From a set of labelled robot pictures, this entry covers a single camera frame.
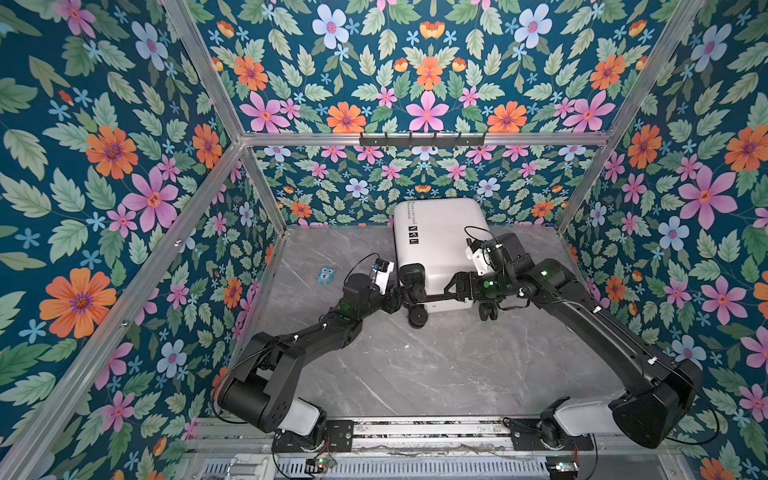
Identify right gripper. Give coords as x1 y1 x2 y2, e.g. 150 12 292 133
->
442 272 514 302

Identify white hard-shell suitcase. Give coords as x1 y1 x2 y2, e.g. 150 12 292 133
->
393 198 499 329

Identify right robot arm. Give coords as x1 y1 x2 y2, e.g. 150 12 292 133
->
444 233 702 449

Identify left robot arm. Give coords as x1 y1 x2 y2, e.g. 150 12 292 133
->
213 257 401 439

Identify small teal owl toy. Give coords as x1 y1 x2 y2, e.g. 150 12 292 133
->
317 267 336 285

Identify black hook rack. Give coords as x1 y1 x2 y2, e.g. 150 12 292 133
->
358 132 486 149

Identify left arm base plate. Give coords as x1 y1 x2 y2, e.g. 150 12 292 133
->
272 419 355 453

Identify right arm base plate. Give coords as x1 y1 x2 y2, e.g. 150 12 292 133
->
502 417 595 451

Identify aluminium mounting rail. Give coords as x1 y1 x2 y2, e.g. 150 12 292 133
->
191 415 679 457

